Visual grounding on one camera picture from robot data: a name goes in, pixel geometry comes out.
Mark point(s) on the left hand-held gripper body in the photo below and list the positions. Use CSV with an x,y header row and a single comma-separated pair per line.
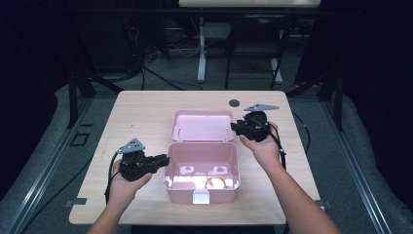
x,y
136,162

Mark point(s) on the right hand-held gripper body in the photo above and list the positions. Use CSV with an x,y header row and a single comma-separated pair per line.
x,y
255,126

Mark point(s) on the pink plastic box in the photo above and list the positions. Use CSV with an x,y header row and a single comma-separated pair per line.
x,y
201,156

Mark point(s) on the person's right hand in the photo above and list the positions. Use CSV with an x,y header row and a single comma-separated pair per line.
x,y
266,152

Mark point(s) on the person's left hand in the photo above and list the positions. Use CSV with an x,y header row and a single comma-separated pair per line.
x,y
121,191

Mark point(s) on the black metal stand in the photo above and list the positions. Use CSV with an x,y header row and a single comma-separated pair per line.
x,y
73,104
339,107

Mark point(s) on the black chair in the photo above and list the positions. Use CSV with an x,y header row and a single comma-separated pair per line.
x,y
259,35

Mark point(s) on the white standing desk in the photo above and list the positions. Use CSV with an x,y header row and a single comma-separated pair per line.
x,y
246,3

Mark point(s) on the aluminium floor rail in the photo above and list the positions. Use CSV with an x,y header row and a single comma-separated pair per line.
x,y
355,169
42,175

